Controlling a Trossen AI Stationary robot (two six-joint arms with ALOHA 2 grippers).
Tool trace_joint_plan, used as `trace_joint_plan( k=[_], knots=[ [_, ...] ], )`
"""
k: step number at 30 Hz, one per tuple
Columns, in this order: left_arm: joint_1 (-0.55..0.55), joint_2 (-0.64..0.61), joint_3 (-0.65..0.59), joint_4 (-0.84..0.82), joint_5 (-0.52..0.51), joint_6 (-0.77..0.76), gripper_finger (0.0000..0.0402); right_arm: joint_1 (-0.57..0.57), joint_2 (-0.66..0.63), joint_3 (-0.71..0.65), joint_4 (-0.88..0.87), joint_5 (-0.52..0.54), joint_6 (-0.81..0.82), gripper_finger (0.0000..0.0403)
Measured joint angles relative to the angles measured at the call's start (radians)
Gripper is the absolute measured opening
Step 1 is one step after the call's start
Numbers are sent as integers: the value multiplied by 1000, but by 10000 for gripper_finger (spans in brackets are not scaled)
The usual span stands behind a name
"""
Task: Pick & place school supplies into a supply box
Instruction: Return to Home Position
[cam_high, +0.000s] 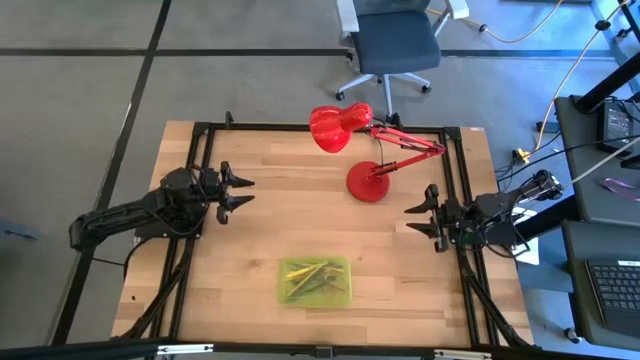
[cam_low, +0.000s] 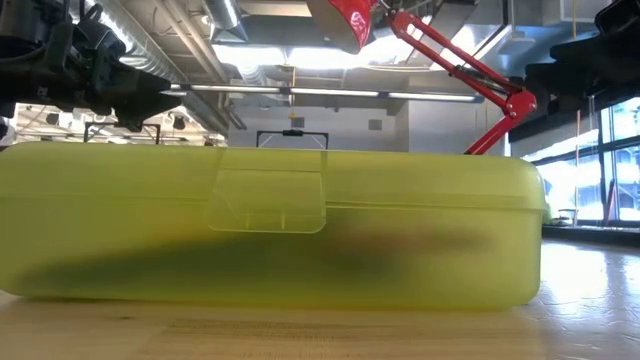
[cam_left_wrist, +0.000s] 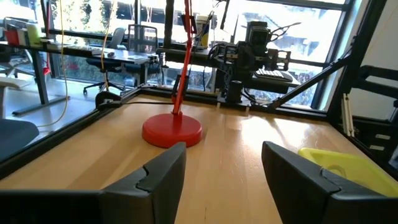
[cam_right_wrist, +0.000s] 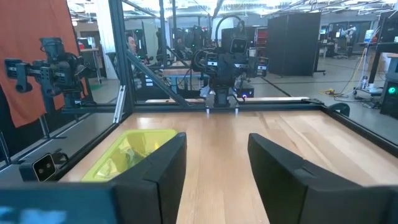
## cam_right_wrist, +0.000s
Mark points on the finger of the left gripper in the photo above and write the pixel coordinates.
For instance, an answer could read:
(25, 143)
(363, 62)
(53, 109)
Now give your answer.
(224, 74)
(241, 74)

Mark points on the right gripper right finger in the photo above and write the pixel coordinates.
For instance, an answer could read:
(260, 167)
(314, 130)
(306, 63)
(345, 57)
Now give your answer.
(286, 186)

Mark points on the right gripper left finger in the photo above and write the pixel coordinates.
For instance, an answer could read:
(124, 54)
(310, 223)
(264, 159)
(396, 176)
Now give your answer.
(155, 193)

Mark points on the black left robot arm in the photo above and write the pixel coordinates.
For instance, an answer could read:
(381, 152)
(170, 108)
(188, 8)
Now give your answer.
(222, 96)

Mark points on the black room partition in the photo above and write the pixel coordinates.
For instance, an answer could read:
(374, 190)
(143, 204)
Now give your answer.
(292, 43)

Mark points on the person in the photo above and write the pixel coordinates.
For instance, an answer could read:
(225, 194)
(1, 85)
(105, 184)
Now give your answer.
(132, 45)

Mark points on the clear water bottle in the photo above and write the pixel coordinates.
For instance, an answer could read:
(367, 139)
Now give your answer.
(364, 82)

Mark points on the black computer tower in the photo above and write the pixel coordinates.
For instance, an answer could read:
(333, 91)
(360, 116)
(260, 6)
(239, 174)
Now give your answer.
(390, 99)

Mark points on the orange cloth curtain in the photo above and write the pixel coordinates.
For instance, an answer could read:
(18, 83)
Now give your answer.
(25, 25)

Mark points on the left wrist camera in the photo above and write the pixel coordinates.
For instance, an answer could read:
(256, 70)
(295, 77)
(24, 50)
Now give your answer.
(238, 46)

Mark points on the black aluminium table frame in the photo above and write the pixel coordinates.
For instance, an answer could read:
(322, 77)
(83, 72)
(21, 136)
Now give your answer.
(124, 62)

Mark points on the silver frame bracket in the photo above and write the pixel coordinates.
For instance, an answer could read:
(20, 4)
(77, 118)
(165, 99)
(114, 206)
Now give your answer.
(119, 104)

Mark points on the table-level camera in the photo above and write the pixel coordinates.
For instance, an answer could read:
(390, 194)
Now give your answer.
(43, 168)

